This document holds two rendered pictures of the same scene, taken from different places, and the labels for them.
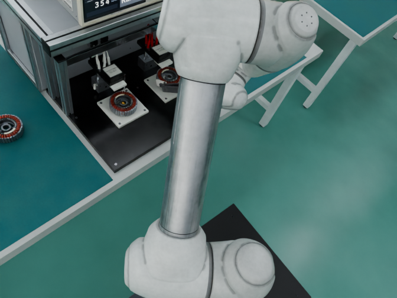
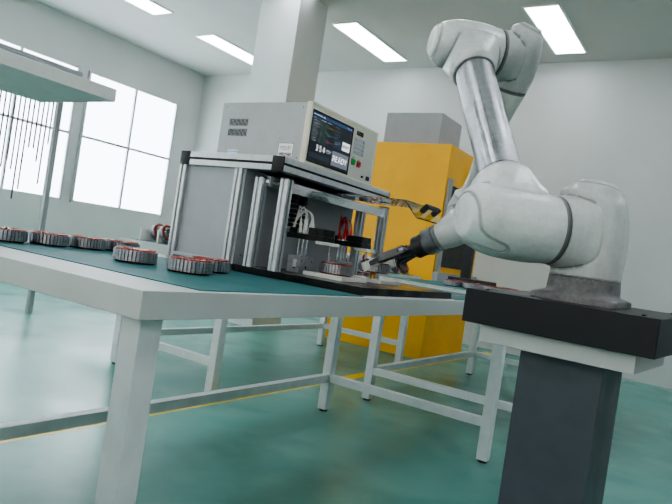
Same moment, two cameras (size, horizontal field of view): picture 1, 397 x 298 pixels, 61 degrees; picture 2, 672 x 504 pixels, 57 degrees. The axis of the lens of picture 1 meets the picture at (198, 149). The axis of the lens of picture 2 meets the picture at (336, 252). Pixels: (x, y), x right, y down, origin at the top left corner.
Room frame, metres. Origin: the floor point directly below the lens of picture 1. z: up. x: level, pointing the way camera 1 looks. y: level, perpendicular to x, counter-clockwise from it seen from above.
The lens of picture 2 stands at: (-1.13, 0.23, 0.86)
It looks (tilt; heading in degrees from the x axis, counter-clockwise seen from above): 0 degrees down; 4
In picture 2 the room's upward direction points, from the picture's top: 9 degrees clockwise
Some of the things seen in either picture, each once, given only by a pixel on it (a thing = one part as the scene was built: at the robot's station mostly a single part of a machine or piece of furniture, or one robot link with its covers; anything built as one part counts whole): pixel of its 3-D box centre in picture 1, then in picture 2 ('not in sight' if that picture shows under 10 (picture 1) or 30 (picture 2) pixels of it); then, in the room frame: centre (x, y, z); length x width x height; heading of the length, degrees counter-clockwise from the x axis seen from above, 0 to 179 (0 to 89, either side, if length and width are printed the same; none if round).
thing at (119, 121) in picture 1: (123, 107); (335, 276); (0.84, 0.35, 0.78); 0.15 x 0.15 x 0.01; 61
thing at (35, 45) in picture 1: (111, 33); (300, 228); (1.07, 0.52, 0.92); 0.66 x 0.01 x 0.30; 151
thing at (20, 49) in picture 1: (17, 39); (205, 215); (0.86, 0.80, 0.91); 0.28 x 0.03 x 0.32; 61
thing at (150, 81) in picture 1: (167, 84); (372, 279); (1.06, 0.24, 0.78); 0.15 x 0.15 x 0.01; 61
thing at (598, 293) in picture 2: not in sight; (584, 290); (0.33, -0.25, 0.85); 0.22 x 0.18 x 0.06; 148
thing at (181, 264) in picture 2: not in sight; (190, 265); (0.38, 0.69, 0.77); 0.11 x 0.11 x 0.04
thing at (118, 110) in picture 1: (123, 103); (336, 269); (0.84, 0.35, 0.80); 0.11 x 0.11 x 0.04
